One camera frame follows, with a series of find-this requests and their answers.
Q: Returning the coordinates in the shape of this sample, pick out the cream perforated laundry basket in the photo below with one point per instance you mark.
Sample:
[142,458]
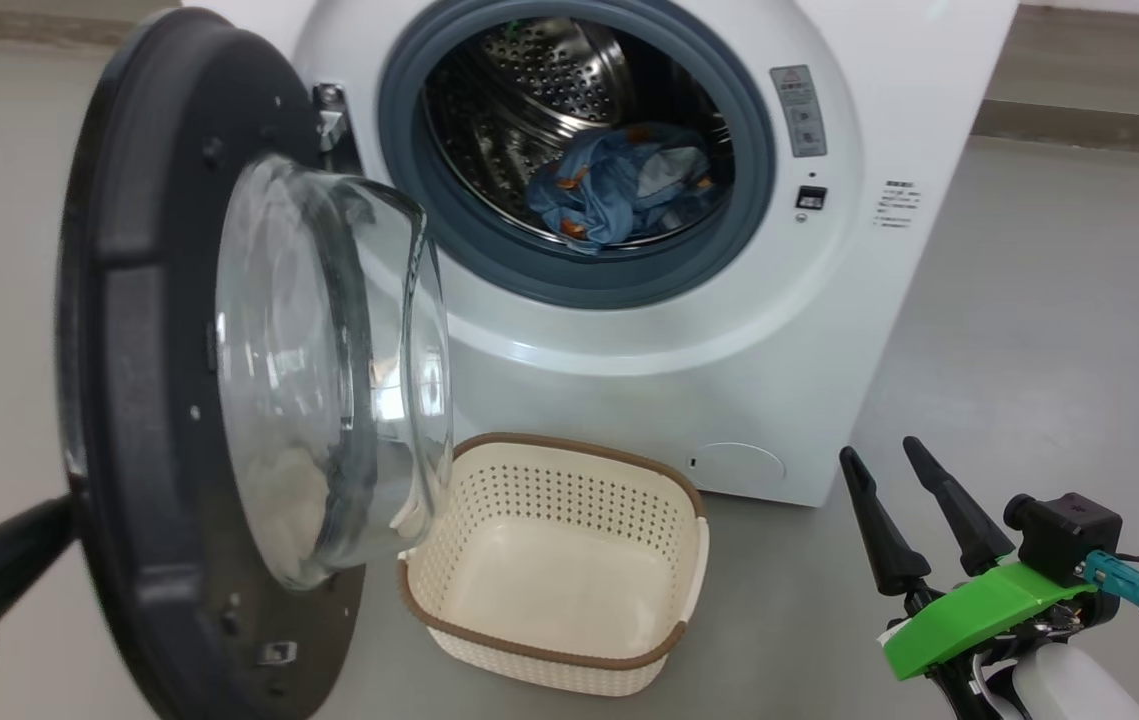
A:
[549,570]

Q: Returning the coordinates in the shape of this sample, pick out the grey rubber door gasket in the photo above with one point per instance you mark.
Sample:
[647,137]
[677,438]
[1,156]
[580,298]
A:
[429,240]

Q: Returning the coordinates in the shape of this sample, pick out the perforated steel washer drum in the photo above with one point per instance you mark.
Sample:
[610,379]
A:
[529,90]

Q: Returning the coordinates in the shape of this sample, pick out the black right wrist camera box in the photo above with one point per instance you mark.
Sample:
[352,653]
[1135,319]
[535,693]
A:
[1069,535]

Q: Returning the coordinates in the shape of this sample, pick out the grey warning sticker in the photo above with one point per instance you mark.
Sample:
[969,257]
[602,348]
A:
[799,110]

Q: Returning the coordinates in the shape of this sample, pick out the black door latch socket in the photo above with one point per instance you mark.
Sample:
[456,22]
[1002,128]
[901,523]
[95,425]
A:
[811,198]

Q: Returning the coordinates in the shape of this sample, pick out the round white filter cover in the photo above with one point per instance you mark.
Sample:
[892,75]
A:
[739,468]

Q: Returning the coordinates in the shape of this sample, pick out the blue cartoon print clothes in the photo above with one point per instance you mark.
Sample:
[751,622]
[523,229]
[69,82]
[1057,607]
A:
[609,190]

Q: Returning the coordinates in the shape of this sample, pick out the black round washer door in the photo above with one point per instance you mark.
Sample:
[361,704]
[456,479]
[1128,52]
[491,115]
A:
[139,400]

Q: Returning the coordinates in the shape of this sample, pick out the white front-load washing machine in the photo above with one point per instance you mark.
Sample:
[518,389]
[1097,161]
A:
[629,400]

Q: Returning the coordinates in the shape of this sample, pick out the right gripper green banded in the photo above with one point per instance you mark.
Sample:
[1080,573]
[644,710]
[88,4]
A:
[979,615]

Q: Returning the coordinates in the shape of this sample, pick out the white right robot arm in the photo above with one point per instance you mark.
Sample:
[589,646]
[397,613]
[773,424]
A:
[1079,690]

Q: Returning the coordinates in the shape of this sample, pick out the metal door hinge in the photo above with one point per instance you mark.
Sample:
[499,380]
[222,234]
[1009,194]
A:
[331,115]

